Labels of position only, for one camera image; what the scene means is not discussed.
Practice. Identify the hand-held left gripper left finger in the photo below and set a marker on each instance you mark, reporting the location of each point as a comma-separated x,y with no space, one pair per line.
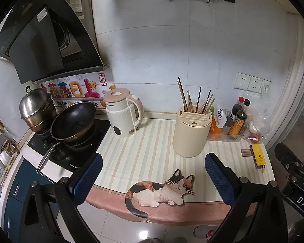
90,179

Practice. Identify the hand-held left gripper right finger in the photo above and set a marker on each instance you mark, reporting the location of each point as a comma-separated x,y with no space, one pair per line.
217,176

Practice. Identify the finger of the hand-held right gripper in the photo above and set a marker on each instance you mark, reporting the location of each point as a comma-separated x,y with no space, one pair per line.
285,155

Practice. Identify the cream cylindrical chopstick holder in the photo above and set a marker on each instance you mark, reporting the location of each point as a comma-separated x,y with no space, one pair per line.
190,136

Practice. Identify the person's right forearm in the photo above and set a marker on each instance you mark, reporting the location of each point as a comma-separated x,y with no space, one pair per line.
302,232

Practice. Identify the yellow rectangular device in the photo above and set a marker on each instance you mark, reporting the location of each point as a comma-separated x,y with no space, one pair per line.
258,155

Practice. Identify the black gas stove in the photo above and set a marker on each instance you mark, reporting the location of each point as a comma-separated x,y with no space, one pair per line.
65,154

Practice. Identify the red food packet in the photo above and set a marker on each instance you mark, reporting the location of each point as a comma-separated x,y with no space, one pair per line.
254,138

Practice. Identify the small brown card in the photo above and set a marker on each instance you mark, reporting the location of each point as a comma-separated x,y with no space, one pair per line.
246,153

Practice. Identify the clear plastic bag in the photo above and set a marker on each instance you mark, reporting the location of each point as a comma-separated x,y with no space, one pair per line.
259,116

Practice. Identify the small brown spice jar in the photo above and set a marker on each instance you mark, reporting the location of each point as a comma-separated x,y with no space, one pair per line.
228,125

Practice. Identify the orange label sauce bottle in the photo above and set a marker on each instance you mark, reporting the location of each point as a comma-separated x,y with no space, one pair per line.
236,125

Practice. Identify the clear plastic floor bottle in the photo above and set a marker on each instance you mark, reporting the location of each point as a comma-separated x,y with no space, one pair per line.
204,232

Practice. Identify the black wok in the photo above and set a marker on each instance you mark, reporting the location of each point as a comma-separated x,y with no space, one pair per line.
74,121

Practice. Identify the white packet with blue logo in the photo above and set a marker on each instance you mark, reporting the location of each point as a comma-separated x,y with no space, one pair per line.
220,115

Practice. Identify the striped cat print mat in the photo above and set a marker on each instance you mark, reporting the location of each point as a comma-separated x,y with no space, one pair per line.
147,151

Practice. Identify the sliding glass door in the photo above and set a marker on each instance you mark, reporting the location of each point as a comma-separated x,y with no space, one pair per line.
296,81

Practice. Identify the dark sauce bottle red cap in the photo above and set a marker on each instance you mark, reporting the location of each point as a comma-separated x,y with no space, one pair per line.
236,107

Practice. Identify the cream electric kettle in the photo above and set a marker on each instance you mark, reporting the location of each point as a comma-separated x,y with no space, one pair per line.
120,116

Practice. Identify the blue kitchen cabinet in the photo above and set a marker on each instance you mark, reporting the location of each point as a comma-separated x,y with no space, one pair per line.
17,195

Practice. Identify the grey slipper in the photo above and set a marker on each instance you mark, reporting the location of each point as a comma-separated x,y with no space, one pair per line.
151,240
180,240

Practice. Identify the stainless steel steamer pot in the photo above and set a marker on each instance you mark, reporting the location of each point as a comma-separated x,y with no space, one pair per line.
36,108

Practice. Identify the cluttered side shelf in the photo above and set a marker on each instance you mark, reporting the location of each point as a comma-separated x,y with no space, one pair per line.
0,151

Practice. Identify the black range hood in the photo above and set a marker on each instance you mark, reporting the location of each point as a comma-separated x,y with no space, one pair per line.
40,35

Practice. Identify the white wall socket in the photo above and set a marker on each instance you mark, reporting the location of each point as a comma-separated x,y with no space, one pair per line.
243,81
266,86
255,84

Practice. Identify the colourful wall sticker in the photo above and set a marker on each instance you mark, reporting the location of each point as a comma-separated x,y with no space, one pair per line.
71,91

